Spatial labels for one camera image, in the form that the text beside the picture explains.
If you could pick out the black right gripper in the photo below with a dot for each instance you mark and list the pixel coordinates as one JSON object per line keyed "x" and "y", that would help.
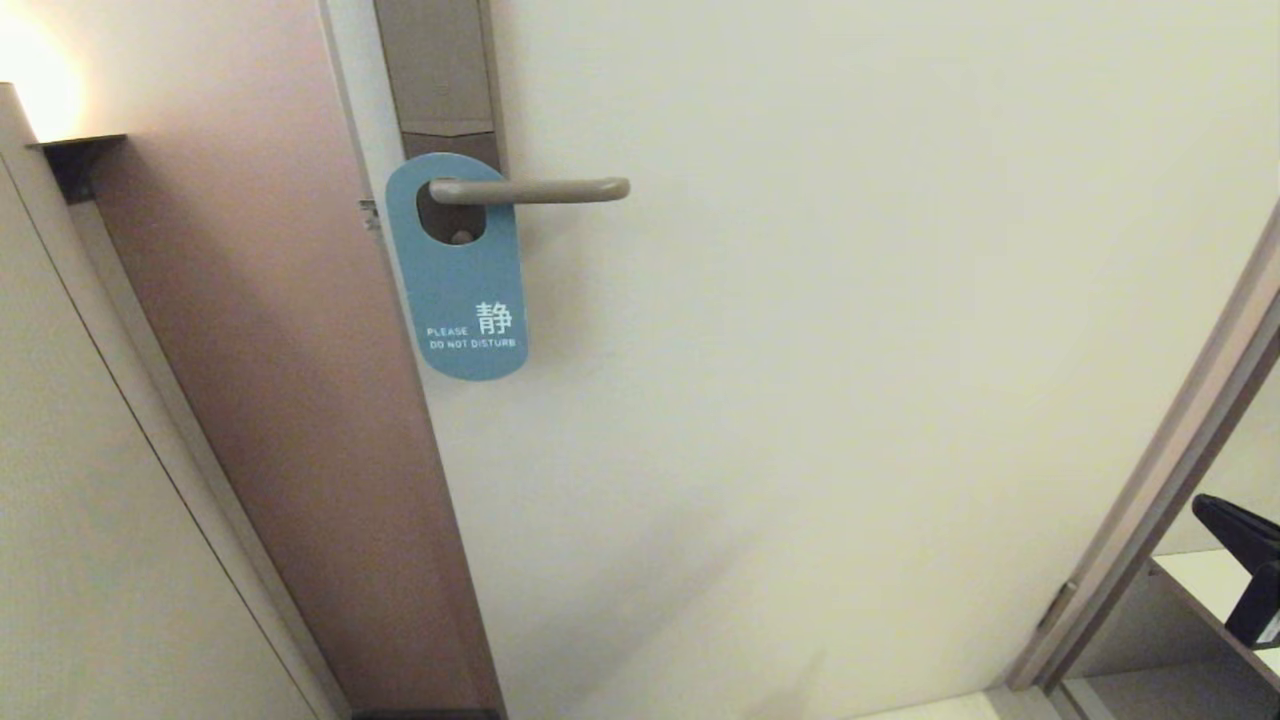
{"x": 1262, "y": 605}

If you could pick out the blue door hanger sign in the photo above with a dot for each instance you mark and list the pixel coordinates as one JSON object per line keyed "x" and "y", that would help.
{"x": 465, "y": 290}

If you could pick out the white room door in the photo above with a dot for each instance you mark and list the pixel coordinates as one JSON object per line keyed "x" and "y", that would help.
{"x": 800, "y": 400}

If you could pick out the white shelf board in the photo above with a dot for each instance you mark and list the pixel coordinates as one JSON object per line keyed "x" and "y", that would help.
{"x": 1210, "y": 590}

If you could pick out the brown metal lock plate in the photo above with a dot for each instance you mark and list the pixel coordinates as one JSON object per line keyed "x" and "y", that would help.
{"x": 440, "y": 60}

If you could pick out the wall lamp with shelf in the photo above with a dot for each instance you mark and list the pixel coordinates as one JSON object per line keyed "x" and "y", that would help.
{"x": 78, "y": 160}

